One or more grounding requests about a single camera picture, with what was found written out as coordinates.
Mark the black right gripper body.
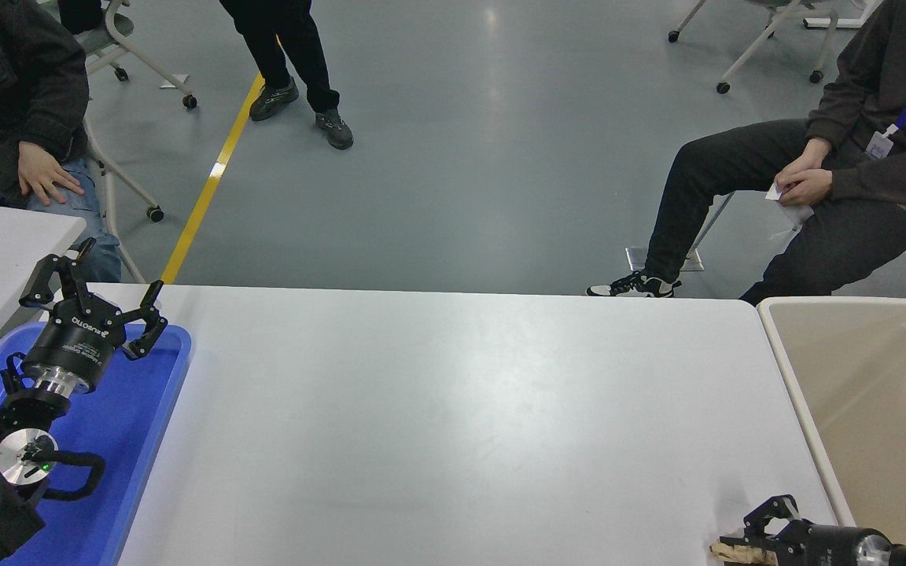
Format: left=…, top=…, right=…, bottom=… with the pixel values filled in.
left=775, top=520, right=863, bottom=566

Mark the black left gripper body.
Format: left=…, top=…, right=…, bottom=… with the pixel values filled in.
left=23, top=301, right=127, bottom=393

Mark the tan paper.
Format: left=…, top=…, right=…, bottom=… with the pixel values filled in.
left=710, top=538, right=776, bottom=566

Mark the person's left hand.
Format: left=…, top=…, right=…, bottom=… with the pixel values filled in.
left=17, top=141, right=84, bottom=207
left=779, top=169, right=835, bottom=207

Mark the person's right hand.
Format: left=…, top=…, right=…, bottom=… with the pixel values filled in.
left=782, top=138, right=831, bottom=183

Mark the white office chair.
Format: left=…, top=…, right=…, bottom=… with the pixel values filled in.
left=82, top=118, right=165, bottom=284
left=668, top=0, right=882, bottom=95
left=68, top=0, right=197, bottom=109

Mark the blue plastic tray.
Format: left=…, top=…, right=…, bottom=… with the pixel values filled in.
left=0, top=321, right=192, bottom=566

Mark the large pale bin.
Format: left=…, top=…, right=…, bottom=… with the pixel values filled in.
left=757, top=296, right=906, bottom=547

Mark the black garment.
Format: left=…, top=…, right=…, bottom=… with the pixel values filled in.
left=57, top=0, right=104, bottom=34

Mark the standing person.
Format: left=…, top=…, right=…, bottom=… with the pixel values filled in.
left=219, top=0, right=355, bottom=150

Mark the seated person with badge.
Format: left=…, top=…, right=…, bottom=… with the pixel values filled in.
left=587, top=0, right=906, bottom=306

